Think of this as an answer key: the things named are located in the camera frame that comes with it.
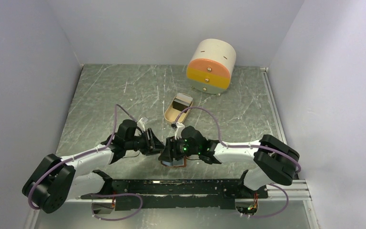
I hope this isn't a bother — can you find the stack of credit cards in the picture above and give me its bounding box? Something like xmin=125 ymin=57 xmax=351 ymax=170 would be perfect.
xmin=172 ymin=93 xmax=193 ymax=111

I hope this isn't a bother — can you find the beige oval card tray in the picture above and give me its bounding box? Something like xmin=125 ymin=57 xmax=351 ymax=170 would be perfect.
xmin=164 ymin=100 xmax=181 ymax=125

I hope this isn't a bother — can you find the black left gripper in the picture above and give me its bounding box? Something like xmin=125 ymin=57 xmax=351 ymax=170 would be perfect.
xmin=125 ymin=127 xmax=165 ymax=156

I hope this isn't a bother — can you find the aluminium frame rail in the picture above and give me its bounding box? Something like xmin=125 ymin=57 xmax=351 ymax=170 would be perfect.
xmin=260 ymin=67 xmax=320 ymax=229

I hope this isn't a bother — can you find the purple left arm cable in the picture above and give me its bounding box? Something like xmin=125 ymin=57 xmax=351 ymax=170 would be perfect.
xmin=27 ymin=104 xmax=146 ymax=211

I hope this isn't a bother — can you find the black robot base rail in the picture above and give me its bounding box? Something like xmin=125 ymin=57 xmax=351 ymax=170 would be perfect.
xmin=81 ymin=178 xmax=269 ymax=211

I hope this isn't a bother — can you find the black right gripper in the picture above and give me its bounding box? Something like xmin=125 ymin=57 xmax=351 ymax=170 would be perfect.
xmin=158 ymin=135 xmax=200 ymax=162

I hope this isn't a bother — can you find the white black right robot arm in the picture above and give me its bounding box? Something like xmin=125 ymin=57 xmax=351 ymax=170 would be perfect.
xmin=158 ymin=126 xmax=301 ymax=198

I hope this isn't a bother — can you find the brown leather card holder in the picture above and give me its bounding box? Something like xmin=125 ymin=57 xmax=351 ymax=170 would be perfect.
xmin=160 ymin=157 xmax=187 ymax=168

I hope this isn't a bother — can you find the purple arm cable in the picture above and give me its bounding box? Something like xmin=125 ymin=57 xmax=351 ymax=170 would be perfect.
xmin=27 ymin=104 xmax=146 ymax=211
xmin=172 ymin=106 xmax=302 ymax=219

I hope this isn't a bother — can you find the round mini drawer cabinet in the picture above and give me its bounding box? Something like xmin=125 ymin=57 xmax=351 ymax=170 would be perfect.
xmin=186 ymin=39 xmax=236 ymax=94

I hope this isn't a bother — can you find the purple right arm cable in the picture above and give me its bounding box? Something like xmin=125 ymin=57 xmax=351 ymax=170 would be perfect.
xmin=172 ymin=106 xmax=302 ymax=219

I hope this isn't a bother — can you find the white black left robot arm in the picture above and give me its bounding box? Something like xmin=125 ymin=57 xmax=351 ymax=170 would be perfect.
xmin=22 ymin=119 xmax=165 ymax=213

